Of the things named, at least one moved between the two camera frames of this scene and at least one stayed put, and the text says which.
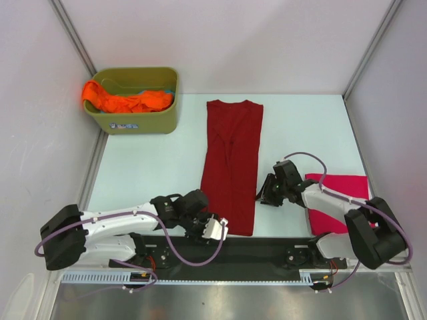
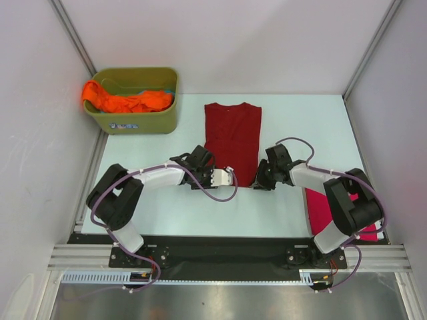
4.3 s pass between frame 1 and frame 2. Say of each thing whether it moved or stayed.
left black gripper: moved
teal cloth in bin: stayed
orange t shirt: stayed
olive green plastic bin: stayed
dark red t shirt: moved
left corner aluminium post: stayed
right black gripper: moved
